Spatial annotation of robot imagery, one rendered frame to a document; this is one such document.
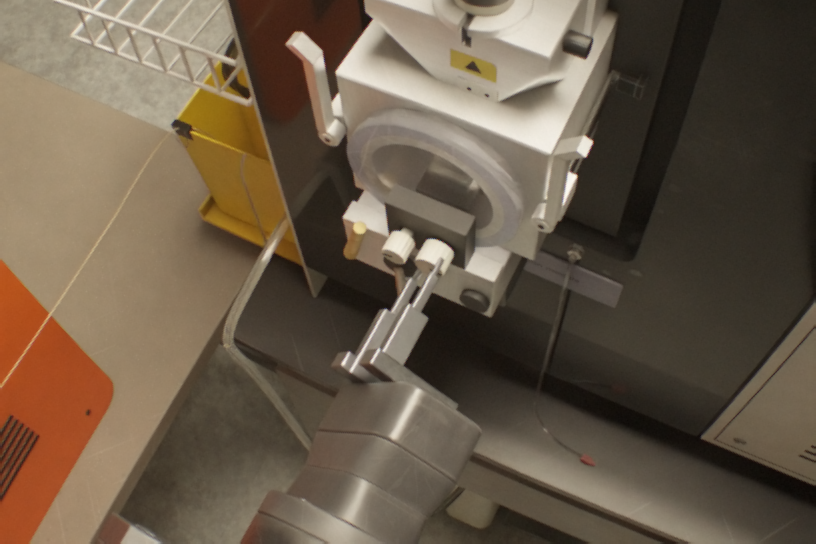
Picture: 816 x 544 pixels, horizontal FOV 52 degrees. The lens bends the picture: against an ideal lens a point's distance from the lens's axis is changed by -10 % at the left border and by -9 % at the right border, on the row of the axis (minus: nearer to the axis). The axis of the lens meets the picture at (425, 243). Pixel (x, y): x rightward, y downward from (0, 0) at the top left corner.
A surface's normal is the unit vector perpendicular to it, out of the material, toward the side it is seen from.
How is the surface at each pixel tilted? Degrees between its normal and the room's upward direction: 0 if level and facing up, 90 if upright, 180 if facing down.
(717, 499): 0
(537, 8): 0
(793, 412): 90
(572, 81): 0
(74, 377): 90
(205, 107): 87
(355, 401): 54
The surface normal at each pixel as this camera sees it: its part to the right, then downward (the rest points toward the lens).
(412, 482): 0.33, 0.12
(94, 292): -0.03, -0.47
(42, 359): 0.90, 0.38
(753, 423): -0.44, 0.80
